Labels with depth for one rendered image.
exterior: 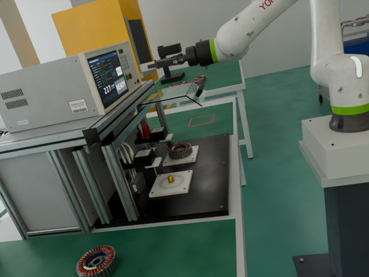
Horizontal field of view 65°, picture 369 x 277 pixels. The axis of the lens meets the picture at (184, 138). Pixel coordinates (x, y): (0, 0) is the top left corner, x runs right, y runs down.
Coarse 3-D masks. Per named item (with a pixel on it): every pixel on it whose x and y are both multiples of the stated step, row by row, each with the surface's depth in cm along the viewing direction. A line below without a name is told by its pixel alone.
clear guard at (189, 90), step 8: (168, 88) 139; (176, 88) 134; (184, 88) 129; (192, 88) 130; (160, 96) 126; (168, 96) 123; (176, 96) 119; (184, 96) 117; (192, 96) 120; (200, 96) 127; (144, 104) 121; (200, 104) 118
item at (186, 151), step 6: (180, 144) 137; (186, 144) 135; (168, 150) 134; (174, 150) 135; (180, 150) 132; (186, 150) 129; (192, 150) 134; (174, 156) 130; (180, 156) 129; (186, 156) 130
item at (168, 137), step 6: (150, 132) 130; (156, 132) 128; (162, 132) 128; (138, 138) 133; (144, 138) 131; (150, 138) 130; (156, 138) 129; (162, 138) 129; (168, 138) 129; (144, 144) 132
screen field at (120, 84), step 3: (123, 78) 116; (117, 81) 110; (120, 81) 113; (123, 81) 115; (117, 84) 109; (120, 84) 112; (123, 84) 115; (117, 87) 109; (120, 87) 112; (123, 87) 114; (126, 87) 118; (117, 90) 108; (120, 90) 111; (123, 90) 114
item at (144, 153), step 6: (144, 150) 112; (150, 150) 110; (138, 156) 107; (144, 156) 106; (150, 156) 108; (132, 162) 110; (138, 162) 108; (144, 162) 107; (150, 162) 106; (156, 162) 108; (126, 168) 109; (132, 168) 115; (132, 174) 113; (132, 180) 112
